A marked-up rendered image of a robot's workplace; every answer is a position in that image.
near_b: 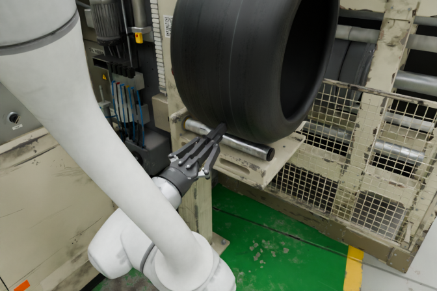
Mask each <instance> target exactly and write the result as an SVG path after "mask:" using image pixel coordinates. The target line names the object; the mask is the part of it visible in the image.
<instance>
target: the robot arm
mask: <svg viewBox="0 0 437 291"><path fill-rule="evenodd" d="M0 82H1V83H2V84H3V85H4V86H5V87H6V88H7V89H8V90H9V91H10V92H11V93H12V94H13V95H14V96H15V97H16V98H17V99H19V100H20V101H21V102H22V103H23V104H24V105H25V107H26V108H27V109H28V110H29V111H30V112H31V113H32V114H33V115H34V116H35V117H36V119H37V120H38V121H39V122H40V123H41V124H42V125H43V126H44V127H45V128H46V129H47V131H48V132H49V133H50V134H51V135H52V137H53V138H54V139H55V140H56V141H57V142H58V143H59V144H60V145H61V146H62V148H63V149H64V150H65V151H66V152H67V154H69V156H71V157H72V158H73V160H74V161H75V162H76V163H77V164H78V165H79V166H80V167H81V169H82V170H83V171H84V172H85V173H86V174H87V175H88V176H89V177H90V178H91V179H92V180H93V181H94V182H95V183H96V184H97V185H98V186H99V187H100V188H101V189H102V190H103V191H104V192H105V193H106V194H107V195H108V196H109V197H110V198H111V199H112V200H113V201H114V203H115V204H116V205H117V206H118V207H119V208H118V209H117V210H116V211H115V212H114V213H113V214H112V215H111V216H110V217H109V219H108V220H107V221H106V222H105V223H104V224H103V225H102V227H101V228H100V230H99V231H98V232H97V233H96V235H95V237H94V238H93V239H92V241H91V243H90V245H89V247H88V258H89V261H90V262H91V264H92V265H93V267H95V269H97V271H99V272H100V273H101V274H103V275H104V276H106V277H107V278H108V279H115V278H117V277H120V276H123V275H125V274H126V273H128V272H129V271H130V269H131V268H132V267H134V269H136V270H138V271H140V272H141V273H143V274H144V275H145V276H146V277H147V278H148V279H149V280H150V281H151V282H152V283H153V285H154V286H155V287H156V288H157V289H158V290H159V291H236V284H235V277H234V275H233V273H232V271H231V270H230V268H229V266H228V265H227V264H226V263H225V262H224V261H223V260H222V259H221V258H220V257H219V254H218V253H217V252H216V251H215V250H214V249H213V248H212V247H211V246H210V245H209V243H208V241H207V240H206V239H205V238H204V237H203V236H202V235H200V234H198V233H196V232H193V231H191V230H190V229H189V227H188V226H187V224H186V223H185V222H184V221H183V219H182V218H181V216H180V215H179V214H178V213H177V211H176V209H177V208H178V207H179V206H180V205H181V202H182V199H181V198H182V197H183V196H184V195H185V194H186V192H187V191H188V190H189V189H190V187H191V185H192V183H193V182H195V181H197V180H198V179H199V178H202V177H205V179H207V180H208V179H210V176H211V170H212V168H213V166H214V164H215V162H216V160H217V158H218V156H219V153H220V146H219V142H220V141H221V140H222V138H223V137H222V136H223V135H224V134H225V133H226V131H227V126H226V123H224V122H220V123H219V124H218V125H217V127H216V128H215V129H214V130H213V131H210V132H209V133H208V134H207V135H205V134H204V135H202V137H203V138H200V137H199V136H197V137H196V138H194V139H192V140H191V141H190V142H188V143H187V144H185V145H184V146H183V147H181V148H180V149H178V150H177V151H175V152H173V153H171V154H169V155H168V157H169V160H170V162H171V163H170V166H168V167H166V168H165V169H164V170H163V172H162V173H161V174H160V175H159V176H158V177H153V178H152V179H151V178H150V177H149V175H148V174H147V173H146V172H145V171H144V169H143V168H142V166H141V165H140V164H139V163H138V161H137V160H136V159H135V157H134V156H133V155H132V154H131V152H130V151H129V149H128V148H127V147H126V146H125V145H124V143H123V142H122V141H121V139H120V138H119V137H118V135H117V134H116V133H115V131H114V130H113V128H112V127H111V126H110V124H109V122H108V121H107V119H106V118H105V116H104V115H103V112H102V111H101V109H100V107H99V105H98V103H97V101H96V98H95V96H94V93H93V90H92V86H91V82H90V77H89V73H88V67H87V63H86V56H85V50H84V45H83V35H82V30H81V22H80V17H79V13H78V10H77V6H76V3H75V0H0ZM206 159H207V161H206V163H205V165H204V168H202V170H201V172H200V168H201V167H202V164H203V163H204V162H205V160H206Z"/></svg>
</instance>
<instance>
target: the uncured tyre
mask: <svg viewBox="0 0 437 291"><path fill-rule="evenodd" d="M339 6H340V0H177V1H176V5H175V9H174V13H173V17H172V24H171V31H170V58H171V64H172V71H173V74H174V80H175V83H176V87H177V89H178V93H179V96H180V97H181V100H182V101H183V104H184V105H185V107H186V108H187V110H188V111H189V112H190V113H191V114H192V115H193V116H194V117H195V118H197V119H198V120H199V121H201V122H202V123H203V124H205V125H207V126H210V127H212V128H216V127H217V125H218V124H219V123H220V122H224V123H226V126H227V131H226V133H229V134H232V135H234V136H237V137H239V138H243V139H245V140H248V141H251V142H253V143H258V144H271V143H274V142H276V141H278V140H280V139H282V138H285V137H286V136H289V135H290V134H292V133H293V132H294V131H295V130H296V129H297V128H298V127H299V126H300V124H301V123H302V122H303V121H304V119H305V117H306V116H307V114H308V112H309V111H310V109H311V107H312V105H313V103H314V101H315V98H316V97H317V94H318V92H319V89H320V87H321V85H322V82H323V79H324V76H325V73H326V70H327V67H328V63H329V60H330V56H331V53H332V48H333V45H334V40H335V36H336V30H337V25H338V18H339Z"/></svg>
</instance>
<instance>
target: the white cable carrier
mask: <svg viewBox="0 0 437 291"><path fill-rule="evenodd" d="M150 3H155V4H151V8H153V9H152V13H155V14H152V17H153V19H152V21H153V22H154V23H153V27H154V28H153V31H155V32H154V36H155V37H154V40H156V41H155V45H156V46H155V48H156V50H155V52H156V53H157V54H156V57H158V58H157V61H158V63H157V65H158V67H157V69H158V73H159V74H158V76H159V77H160V78H159V81H160V82H159V84H160V87H163V88H166V81H165V71H164V70H165V68H164V63H163V62H164V61H163V48H162V39H161V28H160V21H159V7H158V0H150ZM155 8H156V9H155Z"/></svg>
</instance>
